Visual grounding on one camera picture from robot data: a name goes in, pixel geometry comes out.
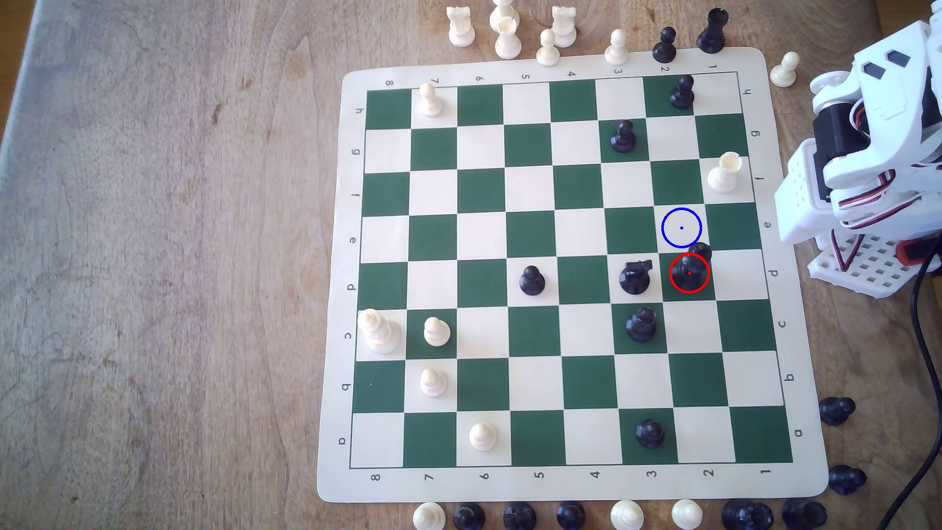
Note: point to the white chess rook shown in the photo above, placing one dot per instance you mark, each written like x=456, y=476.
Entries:
x=724, y=175
x=564, y=28
x=461, y=28
x=508, y=40

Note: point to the wide black chess piece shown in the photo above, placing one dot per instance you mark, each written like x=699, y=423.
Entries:
x=803, y=515
x=747, y=517

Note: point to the white chess pawn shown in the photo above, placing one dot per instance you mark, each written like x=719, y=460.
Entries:
x=784, y=71
x=483, y=437
x=547, y=48
x=617, y=48
x=433, y=383
x=430, y=101
x=437, y=333

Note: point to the black chess pawn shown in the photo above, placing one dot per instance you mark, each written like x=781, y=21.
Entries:
x=623, y=138
x=532, y=282
x=664, y=47
x=650, y=434
x=682, y=93

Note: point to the tall black chess piece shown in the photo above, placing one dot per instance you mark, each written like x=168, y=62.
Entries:
x=689, y=271

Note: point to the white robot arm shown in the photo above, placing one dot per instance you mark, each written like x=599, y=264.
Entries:
x=798, y=199

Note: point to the black chess knight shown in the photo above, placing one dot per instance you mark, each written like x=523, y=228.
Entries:
x=634, y=278

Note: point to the tall white chess piece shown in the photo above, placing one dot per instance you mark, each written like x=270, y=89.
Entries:
x=504, y=13
x=378, y=333

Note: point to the red black plug connector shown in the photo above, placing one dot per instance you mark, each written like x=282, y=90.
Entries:
x=912, y=252

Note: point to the green white chess board mat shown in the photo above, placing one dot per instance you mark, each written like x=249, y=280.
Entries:
x=482, y=235

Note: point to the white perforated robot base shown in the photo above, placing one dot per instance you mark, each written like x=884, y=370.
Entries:
x=872, y=272

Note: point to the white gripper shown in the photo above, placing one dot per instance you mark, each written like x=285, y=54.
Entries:
x=834, y=93

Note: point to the black pawn c3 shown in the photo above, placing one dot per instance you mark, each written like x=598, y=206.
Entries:
x=642, y=325

